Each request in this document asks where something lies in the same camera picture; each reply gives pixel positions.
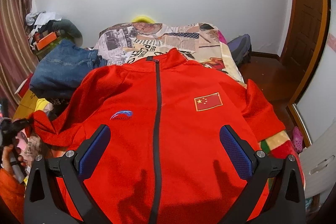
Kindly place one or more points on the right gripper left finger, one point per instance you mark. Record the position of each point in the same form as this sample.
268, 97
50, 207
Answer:
76, 166

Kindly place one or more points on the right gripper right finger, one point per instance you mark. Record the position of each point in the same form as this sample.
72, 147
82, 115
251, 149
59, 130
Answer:
255, 167

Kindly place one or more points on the red zip jacket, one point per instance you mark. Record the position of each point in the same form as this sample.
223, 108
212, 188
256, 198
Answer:
165, 162

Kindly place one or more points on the person left hand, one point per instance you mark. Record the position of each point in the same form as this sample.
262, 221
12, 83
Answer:
6, 158

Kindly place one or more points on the yellow cardboard box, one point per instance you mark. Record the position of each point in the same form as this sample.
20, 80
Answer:
29, 104

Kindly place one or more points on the pink croc shoe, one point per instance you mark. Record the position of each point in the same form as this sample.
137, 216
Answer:
297, 140

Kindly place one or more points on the blue denim jeans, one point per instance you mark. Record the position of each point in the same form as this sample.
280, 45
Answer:
62, 70

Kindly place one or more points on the orange box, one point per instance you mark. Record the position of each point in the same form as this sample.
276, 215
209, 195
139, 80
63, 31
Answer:
46, 41

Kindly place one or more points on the white papers pile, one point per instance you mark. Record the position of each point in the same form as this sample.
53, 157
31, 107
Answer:
41, 18

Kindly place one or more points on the dark green cloth bundle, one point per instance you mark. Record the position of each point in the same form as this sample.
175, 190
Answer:
66, 28

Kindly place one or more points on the purple grey backpack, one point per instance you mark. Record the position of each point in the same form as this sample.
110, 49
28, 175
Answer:
241, 49

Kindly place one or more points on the newspaper print bed sheet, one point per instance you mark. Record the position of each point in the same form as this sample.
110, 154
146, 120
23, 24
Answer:
201, 42

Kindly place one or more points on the striped maroon curtain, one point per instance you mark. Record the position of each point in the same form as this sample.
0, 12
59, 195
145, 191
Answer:
17, 59

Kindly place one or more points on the yellow pillow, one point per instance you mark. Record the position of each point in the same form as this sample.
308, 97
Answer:
142, 19

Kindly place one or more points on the brown wooden door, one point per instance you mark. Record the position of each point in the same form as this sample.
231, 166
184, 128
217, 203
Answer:
305, 42

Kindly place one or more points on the white cabinet with handle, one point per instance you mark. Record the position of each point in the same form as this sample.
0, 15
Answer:
318, 163

